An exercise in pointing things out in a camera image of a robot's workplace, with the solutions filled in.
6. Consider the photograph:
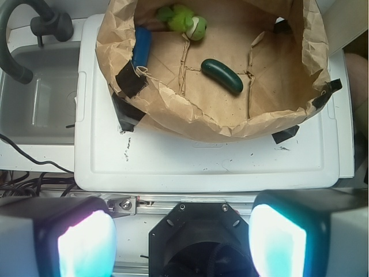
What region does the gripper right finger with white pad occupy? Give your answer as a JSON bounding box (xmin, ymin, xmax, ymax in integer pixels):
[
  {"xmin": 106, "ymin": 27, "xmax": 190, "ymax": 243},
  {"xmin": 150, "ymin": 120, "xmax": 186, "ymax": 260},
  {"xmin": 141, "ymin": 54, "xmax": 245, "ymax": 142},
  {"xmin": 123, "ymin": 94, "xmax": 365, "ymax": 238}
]
[{"xmin": 248, "ymin": 189, "xmax": 368, "ymax": 276}]

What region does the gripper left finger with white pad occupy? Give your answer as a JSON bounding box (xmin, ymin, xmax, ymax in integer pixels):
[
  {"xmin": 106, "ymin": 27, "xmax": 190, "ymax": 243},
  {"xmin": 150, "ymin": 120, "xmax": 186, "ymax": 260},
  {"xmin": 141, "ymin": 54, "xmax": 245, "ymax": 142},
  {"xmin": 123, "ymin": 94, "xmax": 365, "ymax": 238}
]
[{"xmin": 1, "ymin": 197, "xmax": 117, "ymax": 276}]

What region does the dark green plastic pickle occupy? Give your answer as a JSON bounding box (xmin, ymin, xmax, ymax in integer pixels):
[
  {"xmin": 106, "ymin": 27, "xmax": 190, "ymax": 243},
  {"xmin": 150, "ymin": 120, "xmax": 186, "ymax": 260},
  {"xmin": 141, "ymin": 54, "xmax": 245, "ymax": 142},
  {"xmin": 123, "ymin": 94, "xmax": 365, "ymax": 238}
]
[{"xmin": 201, "ymin": 59, "xmax": 244, "ymax": 95}]

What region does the black tape piece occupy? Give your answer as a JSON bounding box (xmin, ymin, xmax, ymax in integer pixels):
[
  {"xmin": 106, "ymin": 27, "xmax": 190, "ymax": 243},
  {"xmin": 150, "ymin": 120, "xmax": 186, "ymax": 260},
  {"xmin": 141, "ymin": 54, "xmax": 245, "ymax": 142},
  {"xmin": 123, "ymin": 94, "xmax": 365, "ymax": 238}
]
[
  {"xmin": 111, "ymin": 93, "xmax": 146, "ymax": 132},
  {"xmin": 115, "ymin": 61, "xmax": 148, "ymax": 98},
  {"xmin": 272, "ymin": 125, "xmax": 300, "ymax": 144},
  {"xmin": 312, "ymin": 78, "xmax": 342, "ymax": 111}
]

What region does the grey toy sink basin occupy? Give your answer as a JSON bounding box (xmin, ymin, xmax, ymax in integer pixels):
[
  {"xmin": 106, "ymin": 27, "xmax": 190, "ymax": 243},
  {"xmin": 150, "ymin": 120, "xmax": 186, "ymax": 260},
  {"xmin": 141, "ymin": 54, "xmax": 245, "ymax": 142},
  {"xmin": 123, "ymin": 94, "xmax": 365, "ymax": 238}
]
[{"xmin": 1, "ymin": 42, "xmax": 80, "ymax": 145}]

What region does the brown paper bag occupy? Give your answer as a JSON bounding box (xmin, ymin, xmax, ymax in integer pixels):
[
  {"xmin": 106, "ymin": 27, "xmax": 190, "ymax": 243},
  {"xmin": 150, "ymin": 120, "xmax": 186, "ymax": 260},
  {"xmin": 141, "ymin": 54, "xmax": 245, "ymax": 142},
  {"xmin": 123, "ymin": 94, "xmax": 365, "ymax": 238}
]
[{"xmin": 96, "ymin": 1, "xmax": 340, "ymax": 143}]

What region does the blue plastic object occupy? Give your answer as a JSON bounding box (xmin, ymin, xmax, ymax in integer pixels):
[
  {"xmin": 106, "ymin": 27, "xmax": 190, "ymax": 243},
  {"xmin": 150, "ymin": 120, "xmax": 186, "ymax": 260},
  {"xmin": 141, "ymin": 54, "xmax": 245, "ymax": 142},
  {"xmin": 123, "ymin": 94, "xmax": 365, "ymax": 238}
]
[{"xmin": 132, "ymin": 27, "xmax": 152, "ymax": 68}]

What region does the black faucet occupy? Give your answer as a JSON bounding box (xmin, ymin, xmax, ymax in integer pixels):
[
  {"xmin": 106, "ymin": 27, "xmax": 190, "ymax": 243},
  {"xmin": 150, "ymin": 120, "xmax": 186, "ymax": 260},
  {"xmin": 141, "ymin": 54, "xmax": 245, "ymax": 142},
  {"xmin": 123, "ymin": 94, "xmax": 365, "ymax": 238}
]
[{"xmin": 1, "ymin": 1, "xmax": 74, "ymax": 84}]

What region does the green plush frog toy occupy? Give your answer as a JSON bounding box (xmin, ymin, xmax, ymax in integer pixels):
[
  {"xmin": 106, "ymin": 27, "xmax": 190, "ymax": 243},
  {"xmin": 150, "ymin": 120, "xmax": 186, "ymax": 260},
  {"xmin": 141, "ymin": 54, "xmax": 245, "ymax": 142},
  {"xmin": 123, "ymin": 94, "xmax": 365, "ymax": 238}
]
[{"xmin": 156, "ymin": 4, "xmax": 208, "ymax": 41}]

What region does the aluminium extrusion rail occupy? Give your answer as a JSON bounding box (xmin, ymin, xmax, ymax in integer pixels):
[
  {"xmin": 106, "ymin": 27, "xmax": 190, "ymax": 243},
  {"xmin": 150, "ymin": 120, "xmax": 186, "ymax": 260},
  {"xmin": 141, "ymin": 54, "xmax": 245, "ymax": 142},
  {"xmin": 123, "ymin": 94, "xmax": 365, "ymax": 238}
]
[{"xmin": 68, "ymin": 190, "xmax": 257, "ymax": 217}]

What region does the black cable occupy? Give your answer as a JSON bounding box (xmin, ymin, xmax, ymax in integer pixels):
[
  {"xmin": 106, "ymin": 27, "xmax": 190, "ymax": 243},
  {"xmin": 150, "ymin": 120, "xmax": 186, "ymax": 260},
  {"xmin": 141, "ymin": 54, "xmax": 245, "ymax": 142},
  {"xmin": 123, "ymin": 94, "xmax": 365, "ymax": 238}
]
[{"xmin": 0, "ymin": 133, "xmax": 75, "ymax": 174}]

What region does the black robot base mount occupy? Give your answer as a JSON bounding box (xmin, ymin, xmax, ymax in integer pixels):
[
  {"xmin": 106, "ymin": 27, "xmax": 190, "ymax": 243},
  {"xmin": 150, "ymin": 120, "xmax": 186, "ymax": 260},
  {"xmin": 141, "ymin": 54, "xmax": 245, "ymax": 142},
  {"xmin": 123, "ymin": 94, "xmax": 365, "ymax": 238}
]
[{"xmin": 148, "ymin": 203, "xmax": 258, "ymax": 276}]

